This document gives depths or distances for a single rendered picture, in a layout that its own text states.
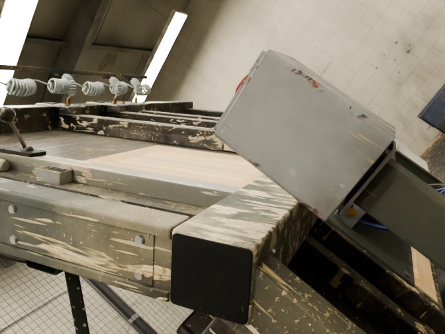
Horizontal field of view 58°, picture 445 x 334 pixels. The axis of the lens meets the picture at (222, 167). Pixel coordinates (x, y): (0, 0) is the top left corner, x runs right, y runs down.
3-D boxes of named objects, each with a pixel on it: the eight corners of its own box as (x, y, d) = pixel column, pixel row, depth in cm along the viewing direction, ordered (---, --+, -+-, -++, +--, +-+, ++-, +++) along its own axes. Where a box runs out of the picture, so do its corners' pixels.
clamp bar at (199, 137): (302, 162, 132) (310, 89, 127) (36, 127, 177) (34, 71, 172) (308, 158, 141) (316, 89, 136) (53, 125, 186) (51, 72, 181)
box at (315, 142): (404, 142, 40) (263, 45, 44) (331, 228, 44) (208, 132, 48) (402, 132, 51) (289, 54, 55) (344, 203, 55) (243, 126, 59)
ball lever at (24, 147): (28, 159, 97) (2, 112, 89) (17, 157, 99) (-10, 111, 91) (39, 150, 100) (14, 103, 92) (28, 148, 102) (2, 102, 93)
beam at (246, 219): (249, 330, 50) (257, 248, 48) (166, 305, 55) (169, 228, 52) (366, 142, 250) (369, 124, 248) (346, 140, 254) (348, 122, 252)
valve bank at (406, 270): (478, 225, 61) (347, 132, 66) (413, 288, 66) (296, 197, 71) (442, 169, 106) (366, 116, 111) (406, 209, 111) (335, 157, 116)
